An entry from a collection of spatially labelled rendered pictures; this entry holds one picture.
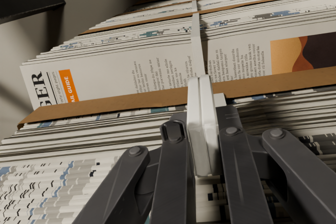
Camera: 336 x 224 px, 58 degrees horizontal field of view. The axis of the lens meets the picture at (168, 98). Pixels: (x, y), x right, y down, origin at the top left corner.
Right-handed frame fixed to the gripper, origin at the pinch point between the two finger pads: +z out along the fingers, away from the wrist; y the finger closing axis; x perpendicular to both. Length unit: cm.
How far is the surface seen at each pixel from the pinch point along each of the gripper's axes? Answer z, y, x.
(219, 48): 13.1, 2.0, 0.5
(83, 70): 13.0, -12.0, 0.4
